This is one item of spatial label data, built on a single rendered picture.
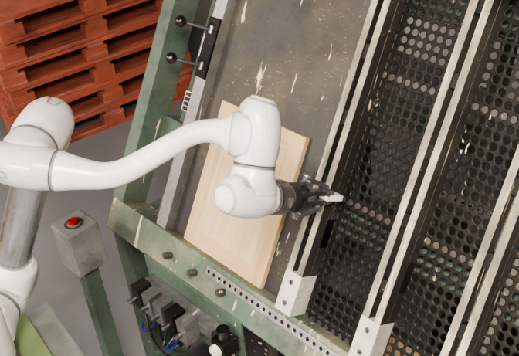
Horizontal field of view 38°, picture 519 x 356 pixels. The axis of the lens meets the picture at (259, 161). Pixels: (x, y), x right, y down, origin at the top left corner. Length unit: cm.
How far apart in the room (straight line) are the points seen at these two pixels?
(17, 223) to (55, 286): 175
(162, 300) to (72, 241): 37
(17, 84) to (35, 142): 289
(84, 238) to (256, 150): 106
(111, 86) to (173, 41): 234
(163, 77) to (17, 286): 88
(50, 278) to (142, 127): 148
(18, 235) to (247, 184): 76
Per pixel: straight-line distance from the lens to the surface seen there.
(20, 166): 186
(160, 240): 261
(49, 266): 406
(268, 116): 175
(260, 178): 176
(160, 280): 266
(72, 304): 379
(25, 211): 216
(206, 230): 249
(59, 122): 198
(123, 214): 277
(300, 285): 217
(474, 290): 189
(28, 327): 254
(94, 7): 478
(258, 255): 233
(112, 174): 182
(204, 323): 247
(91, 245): 270
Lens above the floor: 249
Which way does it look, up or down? 34 degrees down
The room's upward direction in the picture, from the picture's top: 7 degrees counter-clockwise
